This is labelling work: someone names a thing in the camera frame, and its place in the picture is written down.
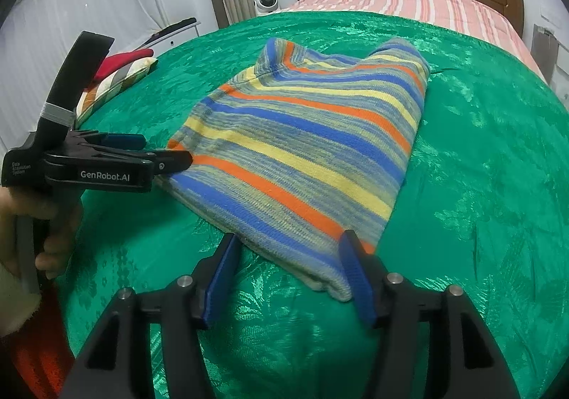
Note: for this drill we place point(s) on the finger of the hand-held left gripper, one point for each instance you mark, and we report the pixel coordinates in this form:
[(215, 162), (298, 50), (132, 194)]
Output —
[(175, 161), (124, 141)]

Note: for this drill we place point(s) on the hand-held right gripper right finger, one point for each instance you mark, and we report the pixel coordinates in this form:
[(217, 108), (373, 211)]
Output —
[(355, 279)]

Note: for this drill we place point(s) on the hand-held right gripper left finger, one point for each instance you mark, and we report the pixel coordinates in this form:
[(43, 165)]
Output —
[(220, 279)]

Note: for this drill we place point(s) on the striped knit sweater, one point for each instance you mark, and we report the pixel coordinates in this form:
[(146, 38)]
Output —
[(302, 141)]

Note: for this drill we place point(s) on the person's left forearm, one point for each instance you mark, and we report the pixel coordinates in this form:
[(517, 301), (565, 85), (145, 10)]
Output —
[(13, 305)]

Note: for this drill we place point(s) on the person's left hand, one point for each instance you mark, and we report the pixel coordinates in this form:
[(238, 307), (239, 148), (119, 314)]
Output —
[(62, 232)]

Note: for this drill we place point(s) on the striped cushion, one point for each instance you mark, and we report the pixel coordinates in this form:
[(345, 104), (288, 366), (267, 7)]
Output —
[(113, 88)]

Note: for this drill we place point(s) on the green patterned blanket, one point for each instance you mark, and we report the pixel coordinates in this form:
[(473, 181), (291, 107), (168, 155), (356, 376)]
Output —
[(466, 203)]

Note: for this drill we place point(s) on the white round device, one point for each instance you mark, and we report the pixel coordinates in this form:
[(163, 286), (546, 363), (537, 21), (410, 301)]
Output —
[(266, 1)]

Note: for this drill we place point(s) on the orange bed sheet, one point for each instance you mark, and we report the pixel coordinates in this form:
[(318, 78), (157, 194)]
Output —
[(35, 363)]

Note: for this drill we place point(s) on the pink striped bed sheet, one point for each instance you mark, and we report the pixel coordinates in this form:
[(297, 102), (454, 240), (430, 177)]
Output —
[(422, 3)]

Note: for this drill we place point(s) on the brown cardboard piece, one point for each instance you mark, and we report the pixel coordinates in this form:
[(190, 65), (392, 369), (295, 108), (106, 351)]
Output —
[(544, 52)]

